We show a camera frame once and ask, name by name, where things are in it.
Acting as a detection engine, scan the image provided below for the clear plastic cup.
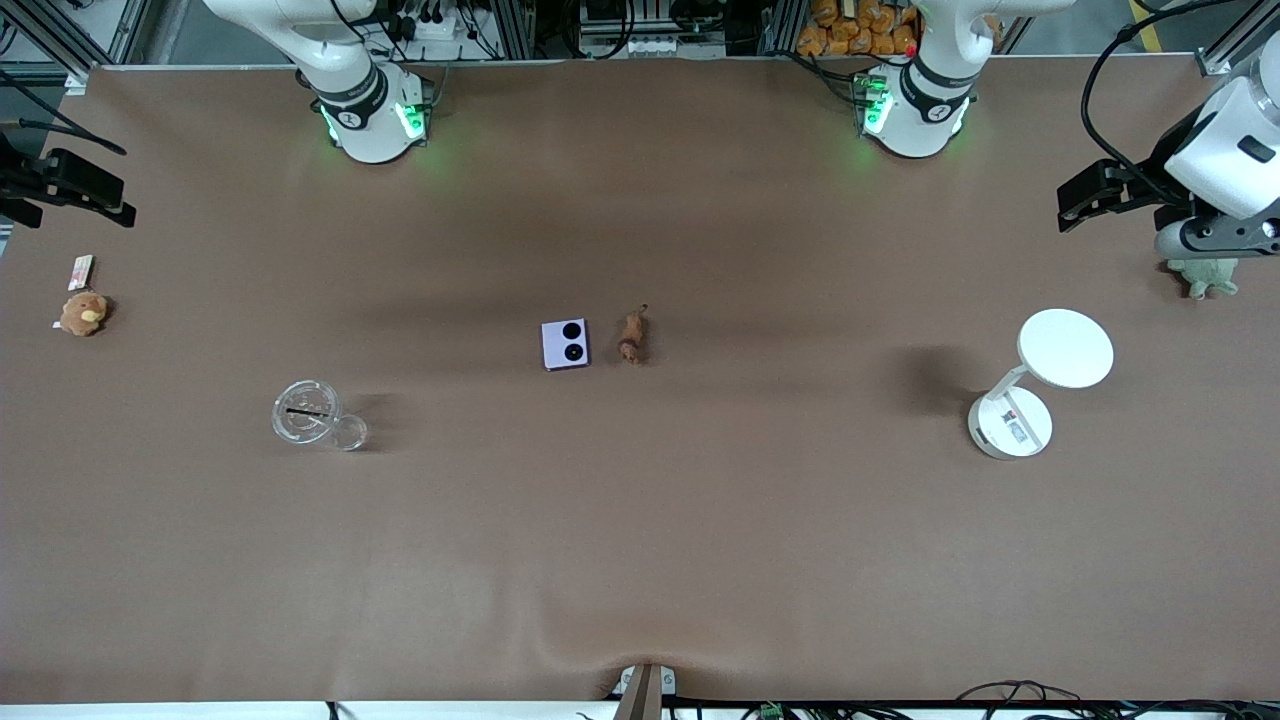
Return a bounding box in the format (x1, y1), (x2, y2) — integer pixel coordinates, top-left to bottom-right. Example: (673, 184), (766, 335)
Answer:
(271, 379), (344, 448)

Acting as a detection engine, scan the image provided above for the orange plush toy pile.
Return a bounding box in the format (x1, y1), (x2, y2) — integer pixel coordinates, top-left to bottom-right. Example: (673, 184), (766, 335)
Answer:
(797, 0), (919, 58)

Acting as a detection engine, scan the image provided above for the white box with black dots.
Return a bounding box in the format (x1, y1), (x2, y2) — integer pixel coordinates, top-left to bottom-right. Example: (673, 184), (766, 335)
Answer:
(541, 318), (591, 372)

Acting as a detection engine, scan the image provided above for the white power strip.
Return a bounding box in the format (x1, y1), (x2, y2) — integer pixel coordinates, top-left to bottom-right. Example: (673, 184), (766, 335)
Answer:
(385, 6), (467, 43)

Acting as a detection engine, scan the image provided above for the brown lion statue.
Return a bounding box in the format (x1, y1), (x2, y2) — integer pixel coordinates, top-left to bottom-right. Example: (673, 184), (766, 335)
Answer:
(617, 304), (650, 366)

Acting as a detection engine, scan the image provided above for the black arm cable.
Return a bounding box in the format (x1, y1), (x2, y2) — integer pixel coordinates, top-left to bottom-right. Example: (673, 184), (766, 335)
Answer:
(1079, 0), (1241, 206)
(0, 70), (128, 157)

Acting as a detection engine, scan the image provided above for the brown table cover sheet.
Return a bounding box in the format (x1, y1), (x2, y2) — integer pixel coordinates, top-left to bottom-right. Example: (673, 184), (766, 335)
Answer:
(0, 55), (1280, 707)

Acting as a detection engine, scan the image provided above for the aluminium frame post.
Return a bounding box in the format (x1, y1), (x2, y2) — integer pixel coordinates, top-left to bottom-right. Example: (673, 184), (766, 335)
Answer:
(0, 0), (151, 96)
(1195, 0), (1280, 78)

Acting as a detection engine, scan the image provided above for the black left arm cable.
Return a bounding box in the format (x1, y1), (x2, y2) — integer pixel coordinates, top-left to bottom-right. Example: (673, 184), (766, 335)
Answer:
(1079, 0), (1241, 206)

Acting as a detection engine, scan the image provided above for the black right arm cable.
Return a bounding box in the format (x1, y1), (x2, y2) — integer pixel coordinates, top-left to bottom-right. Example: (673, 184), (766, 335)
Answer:
(0, 70), (128, 157)

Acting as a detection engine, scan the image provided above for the black cable bundle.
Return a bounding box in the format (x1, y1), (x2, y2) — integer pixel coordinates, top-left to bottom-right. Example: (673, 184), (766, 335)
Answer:
(955, 680), (1280, 720)

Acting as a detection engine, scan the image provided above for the white round desk lamp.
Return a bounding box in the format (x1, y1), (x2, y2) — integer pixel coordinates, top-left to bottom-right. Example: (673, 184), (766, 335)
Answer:
(967, 308), (1115, 461)

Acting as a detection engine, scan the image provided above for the brown plush toy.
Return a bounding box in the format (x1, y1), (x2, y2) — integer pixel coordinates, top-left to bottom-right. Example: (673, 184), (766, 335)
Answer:
(52, 290), (112, 338)

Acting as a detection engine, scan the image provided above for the green turtle plush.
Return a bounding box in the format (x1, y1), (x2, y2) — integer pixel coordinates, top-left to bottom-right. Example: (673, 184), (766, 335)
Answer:
(1167, 257), (1241, 301)

